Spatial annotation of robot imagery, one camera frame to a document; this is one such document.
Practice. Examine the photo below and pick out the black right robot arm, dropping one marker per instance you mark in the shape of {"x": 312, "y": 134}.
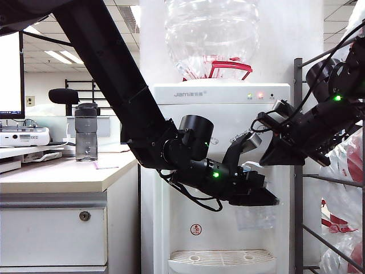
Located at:
{"x": 333, "y": 120}

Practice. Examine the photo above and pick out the round red sticker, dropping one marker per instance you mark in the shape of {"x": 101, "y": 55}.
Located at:
{"x": 196, "y": 229}

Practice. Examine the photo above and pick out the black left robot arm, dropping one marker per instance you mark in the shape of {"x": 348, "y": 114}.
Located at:
{"x": 114, "y": 71}

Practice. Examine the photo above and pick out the black computer monitor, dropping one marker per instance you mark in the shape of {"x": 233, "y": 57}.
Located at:
{"x": 11, "y": 74}

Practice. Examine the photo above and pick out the white RC transmitter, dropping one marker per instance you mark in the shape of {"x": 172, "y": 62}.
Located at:
{"x": 25, "y": 138}

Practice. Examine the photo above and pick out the fluorescent ceiling light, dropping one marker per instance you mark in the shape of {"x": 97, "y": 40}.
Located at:
{"x": 64, "y": 57}

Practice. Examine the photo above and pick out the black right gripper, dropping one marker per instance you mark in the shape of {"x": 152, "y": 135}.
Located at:
{"x": 302, "y": 140}

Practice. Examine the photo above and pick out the white desk drawer cabinet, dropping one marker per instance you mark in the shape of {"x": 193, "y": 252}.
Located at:
{"x": 51, "y": 237}

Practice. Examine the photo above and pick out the white drip tray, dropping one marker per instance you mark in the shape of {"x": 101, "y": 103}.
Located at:
{"x": 222, "y": 255}

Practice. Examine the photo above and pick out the wall switch plate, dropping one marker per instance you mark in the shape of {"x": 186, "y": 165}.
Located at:
{"x": 30, "y": 100}

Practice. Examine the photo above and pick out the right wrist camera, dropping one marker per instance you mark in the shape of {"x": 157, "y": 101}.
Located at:
{"x": 278, "y": 117}

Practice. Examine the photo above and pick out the grey partition panel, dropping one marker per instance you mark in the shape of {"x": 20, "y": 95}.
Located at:
{"x": 104, "y": 125}

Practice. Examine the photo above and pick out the pink paper packet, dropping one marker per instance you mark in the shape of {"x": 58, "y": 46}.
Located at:
{"x": 107, "y": 165}

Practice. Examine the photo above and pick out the clear plastic mug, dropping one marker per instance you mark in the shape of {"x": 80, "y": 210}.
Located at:
{"x": 253, "y": 218}

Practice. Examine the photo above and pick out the black chair headrest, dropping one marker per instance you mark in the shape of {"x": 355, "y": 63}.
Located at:
{"x": 62, "y": 96}

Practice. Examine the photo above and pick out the blue cold water tap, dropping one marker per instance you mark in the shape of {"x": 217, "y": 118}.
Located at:
{"x": 249, "y": 164}

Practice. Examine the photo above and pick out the white water dispenser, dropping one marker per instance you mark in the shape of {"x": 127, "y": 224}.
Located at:
{"x": 228, "y": 114}

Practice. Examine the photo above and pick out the white raised desk board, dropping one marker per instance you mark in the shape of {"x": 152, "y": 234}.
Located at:
{"x": 28, "y": 151}

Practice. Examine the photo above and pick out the grey metal rack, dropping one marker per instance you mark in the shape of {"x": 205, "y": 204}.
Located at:
{"x": 298, "y": 199}

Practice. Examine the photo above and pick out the dark grey water bottle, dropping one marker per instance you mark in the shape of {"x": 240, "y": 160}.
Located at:
{"x": 86, "y": 137}

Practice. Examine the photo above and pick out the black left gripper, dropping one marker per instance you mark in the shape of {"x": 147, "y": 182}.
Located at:
{"x": 248, "y": 179}

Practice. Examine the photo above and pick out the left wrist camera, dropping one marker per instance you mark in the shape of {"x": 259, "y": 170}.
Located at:
{"x": 252, "y": 141}

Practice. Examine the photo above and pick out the white power adapter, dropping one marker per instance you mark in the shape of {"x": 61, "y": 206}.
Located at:
{"x": 68, "y": 140}

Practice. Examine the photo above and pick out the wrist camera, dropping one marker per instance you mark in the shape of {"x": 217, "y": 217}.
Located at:
{"x": 278, "y": 117}
{"x": 252, "y": 141}

